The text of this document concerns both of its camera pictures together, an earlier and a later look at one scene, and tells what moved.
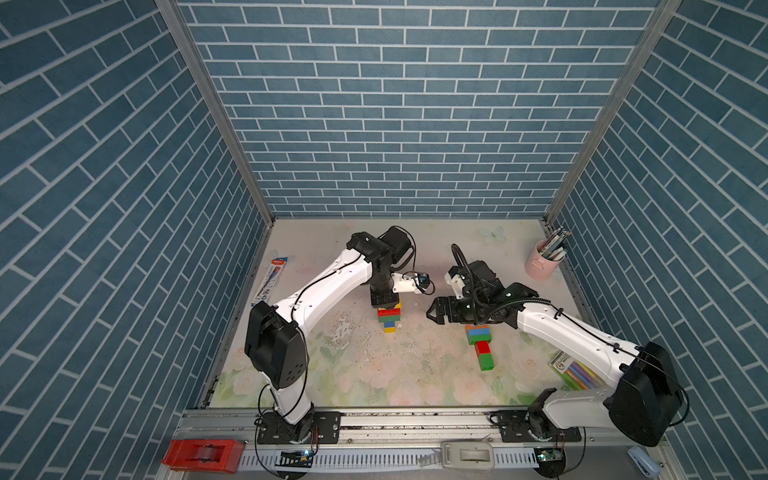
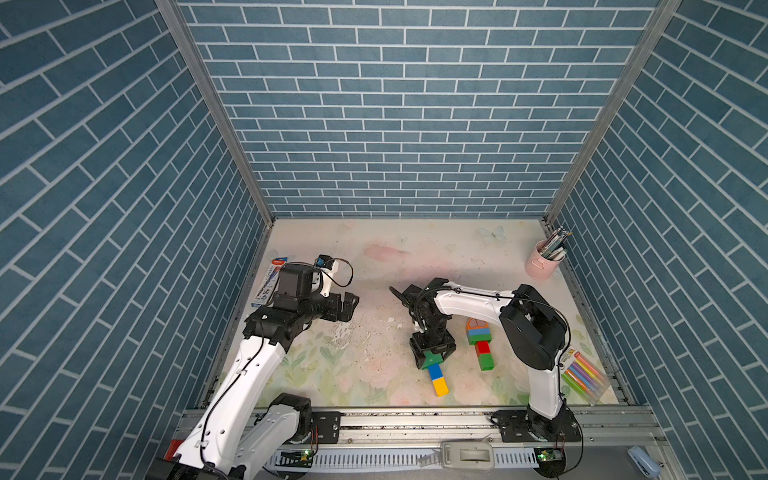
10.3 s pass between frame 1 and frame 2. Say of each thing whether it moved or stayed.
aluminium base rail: stayed
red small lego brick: stayed
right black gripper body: moved
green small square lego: stayed
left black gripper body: moved
